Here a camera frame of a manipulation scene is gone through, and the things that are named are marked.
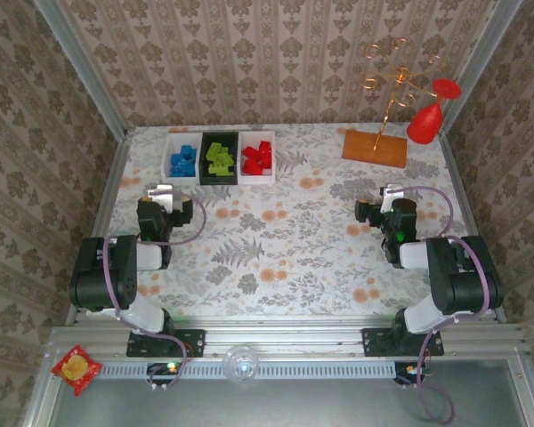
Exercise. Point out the grey metal plate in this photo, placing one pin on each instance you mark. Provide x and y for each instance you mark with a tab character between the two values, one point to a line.
293	405

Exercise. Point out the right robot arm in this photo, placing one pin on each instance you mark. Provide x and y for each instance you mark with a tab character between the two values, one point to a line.
463	276

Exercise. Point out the black plastic container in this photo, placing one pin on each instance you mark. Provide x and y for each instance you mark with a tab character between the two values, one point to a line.
204	178

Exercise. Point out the aluminium frame lower rail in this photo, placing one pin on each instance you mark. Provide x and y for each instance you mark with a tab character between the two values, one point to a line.
527	391
40	400

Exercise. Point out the aluminium frame post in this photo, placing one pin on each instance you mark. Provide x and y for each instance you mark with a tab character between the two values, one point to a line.
83	66
479	66

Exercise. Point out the white plastic container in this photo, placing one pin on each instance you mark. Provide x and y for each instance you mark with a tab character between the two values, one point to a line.
182	180
249	178

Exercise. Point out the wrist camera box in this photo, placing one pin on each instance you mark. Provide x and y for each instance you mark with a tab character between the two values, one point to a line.
160	194
389	192

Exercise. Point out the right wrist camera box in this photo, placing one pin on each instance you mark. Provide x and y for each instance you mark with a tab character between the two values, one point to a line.
389	192

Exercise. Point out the red plastic goblet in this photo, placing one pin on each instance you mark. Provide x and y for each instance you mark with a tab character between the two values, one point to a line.
425	122

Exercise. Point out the green lego brick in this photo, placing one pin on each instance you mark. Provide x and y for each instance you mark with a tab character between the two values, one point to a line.
211	167
220	169
227	165
225	155
216	148
212	158

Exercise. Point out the floral patterned table cover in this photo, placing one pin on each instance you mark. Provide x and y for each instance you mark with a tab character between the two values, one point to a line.
293	289

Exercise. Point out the red snack packet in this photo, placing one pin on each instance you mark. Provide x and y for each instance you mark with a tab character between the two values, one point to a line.
76	369

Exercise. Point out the blue lego brick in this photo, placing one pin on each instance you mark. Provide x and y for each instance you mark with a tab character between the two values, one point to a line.
188	150
187	161
176	171
176	159
190	169

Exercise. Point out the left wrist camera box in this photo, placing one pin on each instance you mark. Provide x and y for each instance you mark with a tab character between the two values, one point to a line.
160	194

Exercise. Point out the aluminium frame cross beam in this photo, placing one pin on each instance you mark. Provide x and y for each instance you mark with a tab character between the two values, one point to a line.
293	338

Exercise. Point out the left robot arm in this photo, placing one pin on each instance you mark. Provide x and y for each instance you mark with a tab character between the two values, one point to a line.
102	276

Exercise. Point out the aluminium frame side rail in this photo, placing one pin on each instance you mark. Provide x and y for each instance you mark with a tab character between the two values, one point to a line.
460	187
104	200

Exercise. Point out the clear glass dome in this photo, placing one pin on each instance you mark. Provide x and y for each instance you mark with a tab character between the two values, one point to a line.
240	362

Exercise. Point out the black controller board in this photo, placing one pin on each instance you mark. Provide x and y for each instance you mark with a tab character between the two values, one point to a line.
160	373
407	373

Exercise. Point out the red lego brick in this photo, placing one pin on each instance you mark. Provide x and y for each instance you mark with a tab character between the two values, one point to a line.
267	156
251	167
264	166
265	146
257	158
250	152

